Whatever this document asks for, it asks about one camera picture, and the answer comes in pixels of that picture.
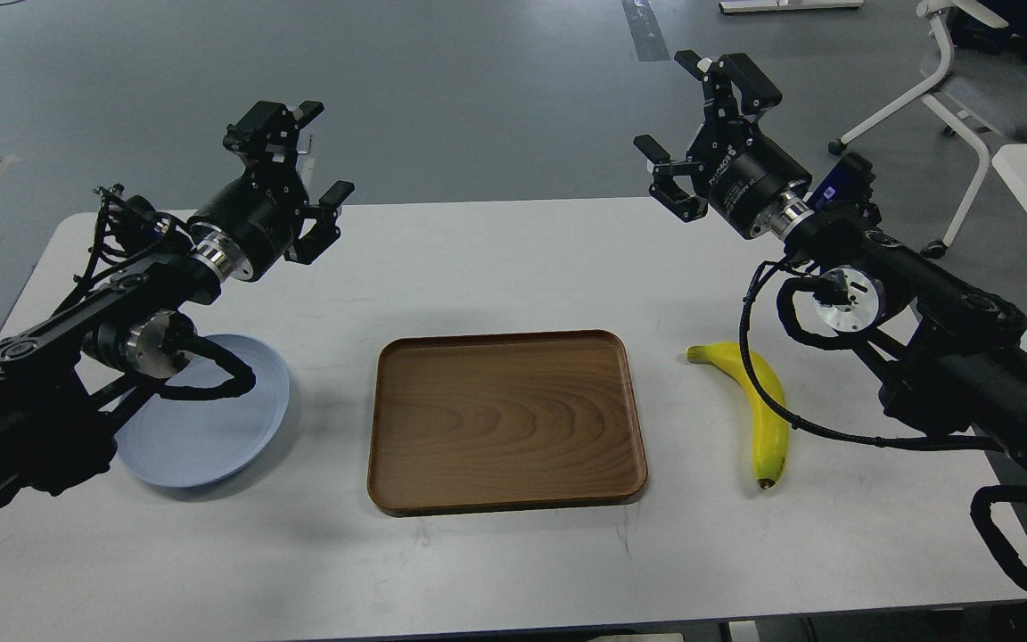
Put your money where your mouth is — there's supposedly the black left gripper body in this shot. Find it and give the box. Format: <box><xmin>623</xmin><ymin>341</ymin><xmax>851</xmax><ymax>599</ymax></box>
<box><xmin>188</xmin><ymin>161</ymin><xmax>310</xmax><ymax>282</ymax></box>

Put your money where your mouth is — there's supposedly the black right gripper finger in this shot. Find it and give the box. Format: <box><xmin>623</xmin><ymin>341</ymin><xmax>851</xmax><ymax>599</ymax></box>
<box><xmin>633</xmin><ymin>135</ymin><xmax>708</xmax><ymax>223</ymax></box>
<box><xmin>674</xmin><ymin>50</ymin><xmax>783</xmax><ymax>135</ymax></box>

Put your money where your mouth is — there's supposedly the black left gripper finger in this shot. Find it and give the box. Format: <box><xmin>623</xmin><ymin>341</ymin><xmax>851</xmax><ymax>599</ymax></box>
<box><xmin>286</xmin><ymin>180</ymin><xmax>356</xmax><ymax>265</ymax></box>
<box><xmin>223</xmin><ymin>101</ymin><xmax>325</xmax><ymax>168</ymax></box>

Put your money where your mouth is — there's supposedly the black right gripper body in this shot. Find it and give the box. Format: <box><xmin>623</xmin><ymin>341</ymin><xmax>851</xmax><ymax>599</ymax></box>
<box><xmin>687</xmin><ymin>120</ymin><xmax>812</xmax><ymax>239</ymax></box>

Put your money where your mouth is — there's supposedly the light blue plate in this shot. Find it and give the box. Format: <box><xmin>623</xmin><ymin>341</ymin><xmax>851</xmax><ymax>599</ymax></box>
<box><xmin>117</xmin><ymin>334</ymin><xmax>291</xmax><ymax>489</ymax></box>

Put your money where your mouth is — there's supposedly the yellow banana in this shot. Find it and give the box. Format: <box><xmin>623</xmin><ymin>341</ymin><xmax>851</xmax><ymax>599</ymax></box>
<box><xmin>685</xmin><ymin>342</ymin><xmax>791</xmax><ymax>490</ymax></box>

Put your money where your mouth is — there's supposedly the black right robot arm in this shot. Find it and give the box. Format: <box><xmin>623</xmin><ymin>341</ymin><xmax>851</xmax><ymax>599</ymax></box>
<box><xmin>633</xmin><ymin>50</ymin><xmax>1027</xmax><ymax>592</ymax></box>

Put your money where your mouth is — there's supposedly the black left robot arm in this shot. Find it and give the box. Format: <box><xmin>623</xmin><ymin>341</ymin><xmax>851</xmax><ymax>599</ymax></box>
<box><xmin>0</xmin><ymin>101</ymin><xmax>355</xmax><ymax>507</ymax></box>

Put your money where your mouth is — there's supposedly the white furniture base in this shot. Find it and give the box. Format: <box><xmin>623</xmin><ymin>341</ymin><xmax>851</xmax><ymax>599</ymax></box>
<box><xmin>718</xmin><ymin>0</ymin><xmax>867</xmax><ymax>15</ymax></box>

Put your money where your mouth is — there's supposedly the grey floor strip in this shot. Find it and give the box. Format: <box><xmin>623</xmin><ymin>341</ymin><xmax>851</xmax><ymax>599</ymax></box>
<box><xmin>620</xmin><ymin>0</ymin><xmax>671</xmax><ymax>62</ymax></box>

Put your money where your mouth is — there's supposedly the brown wooden tray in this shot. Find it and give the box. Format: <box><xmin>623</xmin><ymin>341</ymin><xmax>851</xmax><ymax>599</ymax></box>
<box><xmin>366</xmin><ymin>329</ymin><xmax>648</xmax><ymax>517</ymax></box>

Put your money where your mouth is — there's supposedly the white grey office chair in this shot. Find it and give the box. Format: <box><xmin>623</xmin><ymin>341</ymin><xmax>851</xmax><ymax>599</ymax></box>
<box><xmin>827</xmin><ymin>1</ymin><xmax>1027</xmax><ymax>259</ymax></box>

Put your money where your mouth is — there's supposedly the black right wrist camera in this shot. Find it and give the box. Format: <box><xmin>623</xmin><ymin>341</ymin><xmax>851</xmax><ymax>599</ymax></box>
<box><xmin>804</xmin><ymin>152</ymin><xmax>875</xmax><ymax>211</ymax></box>

